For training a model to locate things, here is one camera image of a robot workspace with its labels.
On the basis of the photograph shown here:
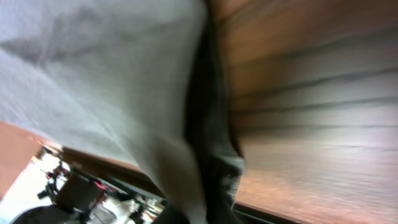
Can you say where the grey shorts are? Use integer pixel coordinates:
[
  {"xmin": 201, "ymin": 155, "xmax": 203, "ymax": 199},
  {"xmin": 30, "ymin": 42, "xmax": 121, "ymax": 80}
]
[{"xmin": 1, "ymin": 0, "xmax": 244, "ymax": 223}]

